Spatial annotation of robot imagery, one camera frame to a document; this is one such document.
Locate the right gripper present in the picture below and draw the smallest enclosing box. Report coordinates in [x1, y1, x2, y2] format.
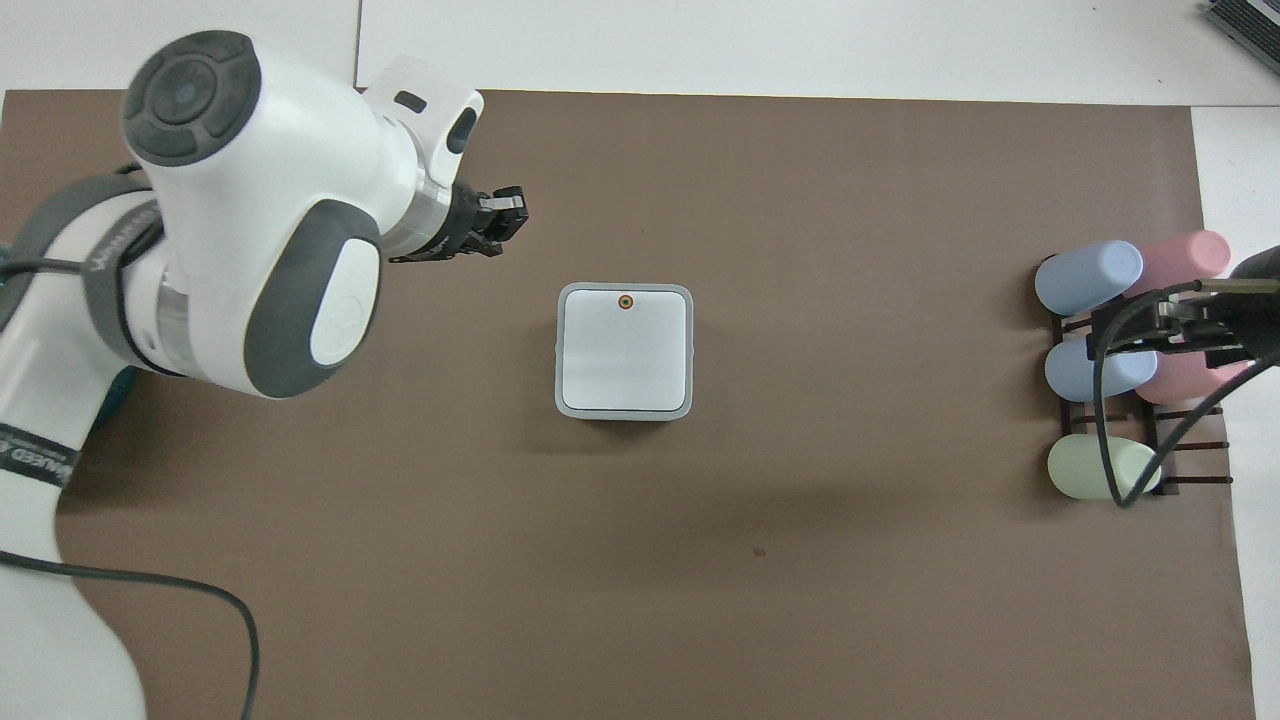
[1140, 244, 1280, 370]

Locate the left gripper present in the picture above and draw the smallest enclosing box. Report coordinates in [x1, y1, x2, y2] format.
[390, 184, 529, 264]

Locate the white trash can grey rim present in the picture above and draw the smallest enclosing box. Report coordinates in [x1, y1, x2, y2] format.
[554, 282, 695, 422]

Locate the pink cup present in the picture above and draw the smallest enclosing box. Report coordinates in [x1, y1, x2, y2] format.
[1134, 348, 1253, 407]
[1124, 230, 1232, 302]

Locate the light blue cup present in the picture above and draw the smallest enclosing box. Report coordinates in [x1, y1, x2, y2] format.
[1044, 337, 1160, 404]
[1034, 240, 1144, 317]

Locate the dark wooden cup rack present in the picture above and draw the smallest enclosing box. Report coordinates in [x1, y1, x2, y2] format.
[1050, 286, 1235, 499]

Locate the pale green cup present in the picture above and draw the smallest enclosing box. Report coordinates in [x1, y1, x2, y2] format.
[1046, 434, 1163, 502]

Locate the grey laptop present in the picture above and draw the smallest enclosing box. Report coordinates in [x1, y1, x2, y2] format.
[1203, 0, 1280, 58]

